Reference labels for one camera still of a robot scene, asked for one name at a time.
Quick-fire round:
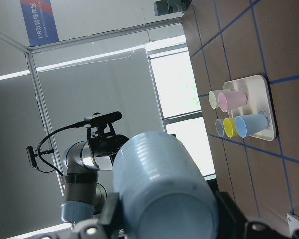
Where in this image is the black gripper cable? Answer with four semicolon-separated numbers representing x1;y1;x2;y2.
26;121;90;177

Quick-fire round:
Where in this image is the blue cup on tray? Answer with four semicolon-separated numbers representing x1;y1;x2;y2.
235;113;268;138

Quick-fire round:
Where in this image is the cream plastic tray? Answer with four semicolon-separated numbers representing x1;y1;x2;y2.
223;75;276;141

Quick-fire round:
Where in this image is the pale green cup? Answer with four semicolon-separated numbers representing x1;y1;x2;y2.
208;90;223;109

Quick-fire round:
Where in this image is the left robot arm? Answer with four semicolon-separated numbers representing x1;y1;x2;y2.
61;124;129;224

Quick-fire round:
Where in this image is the light blue cup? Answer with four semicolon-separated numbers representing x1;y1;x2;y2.
113;131;219;239

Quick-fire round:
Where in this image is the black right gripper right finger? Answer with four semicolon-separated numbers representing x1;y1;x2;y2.
215;191;287;239

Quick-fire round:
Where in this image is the grey cup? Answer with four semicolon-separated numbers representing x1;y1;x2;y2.
215;119;225;137

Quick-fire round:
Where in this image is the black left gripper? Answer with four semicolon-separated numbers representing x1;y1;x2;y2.
87;124;129;171

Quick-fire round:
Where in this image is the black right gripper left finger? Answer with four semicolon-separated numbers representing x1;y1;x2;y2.
61;192;122;239

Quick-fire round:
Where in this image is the pink cup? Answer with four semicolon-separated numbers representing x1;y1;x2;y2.
218;90;247;112

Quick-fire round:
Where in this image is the blue red wall sign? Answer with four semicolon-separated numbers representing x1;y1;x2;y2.
20;0;59;47

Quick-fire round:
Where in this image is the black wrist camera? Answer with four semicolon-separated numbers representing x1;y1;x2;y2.
84;111;122;128

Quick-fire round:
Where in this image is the yellow cup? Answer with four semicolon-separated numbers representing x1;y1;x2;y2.
223;117;238;138

